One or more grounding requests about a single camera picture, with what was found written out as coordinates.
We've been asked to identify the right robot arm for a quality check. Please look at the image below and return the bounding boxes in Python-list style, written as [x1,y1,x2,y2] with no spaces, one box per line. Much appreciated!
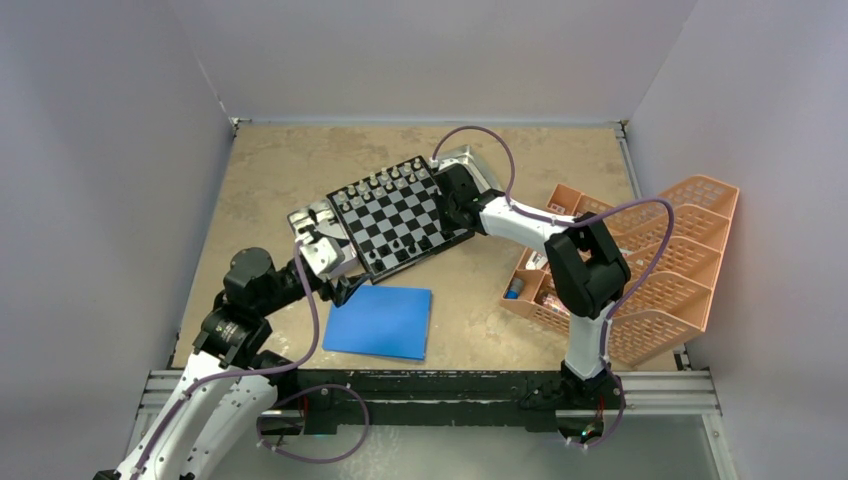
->
[434,164,631,407]

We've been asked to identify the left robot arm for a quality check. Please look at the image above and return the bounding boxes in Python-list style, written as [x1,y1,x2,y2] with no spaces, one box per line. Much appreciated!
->
[94,243,370,479]

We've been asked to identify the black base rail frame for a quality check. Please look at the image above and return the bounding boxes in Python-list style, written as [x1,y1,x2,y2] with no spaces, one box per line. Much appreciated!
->
[142,367,720,439]

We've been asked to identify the blue capped small bottle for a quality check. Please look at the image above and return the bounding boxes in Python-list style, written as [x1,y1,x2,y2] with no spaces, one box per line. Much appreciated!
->
[504,277,525,300]

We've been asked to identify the white small device in organizer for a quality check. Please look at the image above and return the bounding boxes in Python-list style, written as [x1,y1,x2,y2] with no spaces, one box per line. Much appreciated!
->
[525,252,547,270]

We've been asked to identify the gold rectangular metal tin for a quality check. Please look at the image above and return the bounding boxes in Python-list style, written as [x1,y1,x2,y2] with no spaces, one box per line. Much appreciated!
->
[428,144,504,192]

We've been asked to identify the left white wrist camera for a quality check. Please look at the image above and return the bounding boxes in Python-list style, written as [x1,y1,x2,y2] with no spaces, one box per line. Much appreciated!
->
[299,237,347,279]

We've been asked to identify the black and silver chessboard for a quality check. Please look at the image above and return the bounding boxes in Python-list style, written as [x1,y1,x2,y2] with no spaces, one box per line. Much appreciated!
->
[331,167,473,284]

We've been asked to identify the blue folder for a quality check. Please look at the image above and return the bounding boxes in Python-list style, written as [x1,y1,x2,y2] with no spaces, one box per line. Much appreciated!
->
[323,285,433,361]

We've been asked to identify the orange plastic tiered organizer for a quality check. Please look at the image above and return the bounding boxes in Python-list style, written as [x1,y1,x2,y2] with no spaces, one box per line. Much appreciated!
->
[499,174,741,371]

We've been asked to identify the white chess piece row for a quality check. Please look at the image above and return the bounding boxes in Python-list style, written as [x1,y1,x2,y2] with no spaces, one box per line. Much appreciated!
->
[327,157,437,212]

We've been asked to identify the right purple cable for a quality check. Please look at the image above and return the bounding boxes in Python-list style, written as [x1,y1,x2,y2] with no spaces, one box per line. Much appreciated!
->
[429,125,677,452]

